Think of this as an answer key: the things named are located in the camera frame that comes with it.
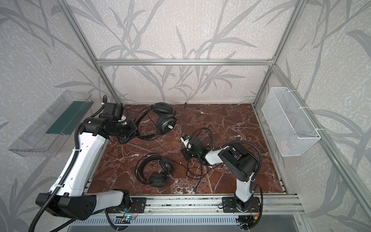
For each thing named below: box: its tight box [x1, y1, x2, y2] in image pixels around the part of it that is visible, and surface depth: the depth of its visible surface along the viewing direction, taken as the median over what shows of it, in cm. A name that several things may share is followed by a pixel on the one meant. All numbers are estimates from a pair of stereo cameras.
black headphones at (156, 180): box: [135, 153, 174, 188], surface depth 80 cm
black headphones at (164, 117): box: [134, 101, 177, 141], surface depth 68 cm
